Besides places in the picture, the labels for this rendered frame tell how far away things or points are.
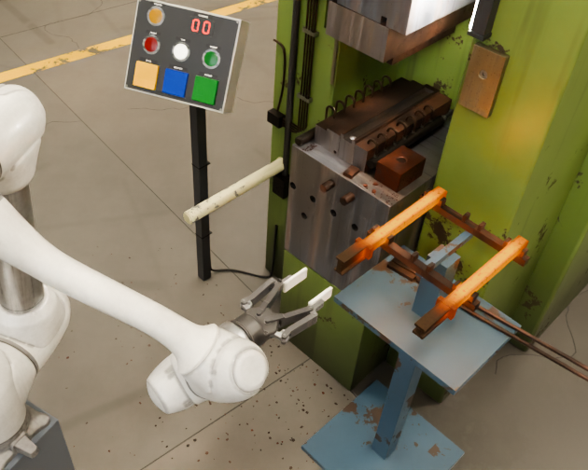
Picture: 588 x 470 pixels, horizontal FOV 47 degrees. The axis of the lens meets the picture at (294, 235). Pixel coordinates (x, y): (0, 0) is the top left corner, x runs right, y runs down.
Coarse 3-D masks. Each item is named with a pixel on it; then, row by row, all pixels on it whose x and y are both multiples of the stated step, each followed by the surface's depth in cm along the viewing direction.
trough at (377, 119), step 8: (424, 88) 214; (416, 96) 213; (424, 96) 213; (400, 104) 208; (408, 104) 209; (384, 112) 203; (392, 112) 205; (368, 120) 199; (376, 120) 202; (384, 120) 202; (360, 128) 198; (368, 128) 198; (344, 136) 194
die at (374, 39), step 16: (336, 0) 173; (336, 16) 173; (352, 16) 170; (448, 16) 182; (464, 16) 188; (336, 32) 176; (352, 32) 172; (368, 32) 168; (384, 32) 165; (416, 32) 174; (432, 32) 180; (368, 48) 171; (384, 48) 167; (400, 48) 172
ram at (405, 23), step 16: (352, 0) 167; (368, 0) 164; (384, 0) 160; (400, 0) 157; (416, 0) 156; (432, 0) 161; (448, 0) 167; (464, 0) 173; (368, 16) 166; (384, 16) 162; (400, 16) 159; (416, 16) 160; (432, 16) 165; (400, 32) 161
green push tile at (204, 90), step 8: (200, 80) 203; (208, 80) 202; (216, 80) 202; (200, 88) 203; (208, 88) 202; (216, 88) 202; (192, 96) 204; (200, 96) 204; (208, 96) 203; (216, 96) 203
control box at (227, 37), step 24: (144, 0) 203; (144, 24) 205; (168, 24) 203; (192, 24) 200; (216, 24) 199; (240, 24) 197; (144, 48) 206; (168, 48) 204; (192, 48) 202; (216, 48) 200; (240, 48) 202; (192, 72) 204; (216, 72) 202; (168, 96) 207
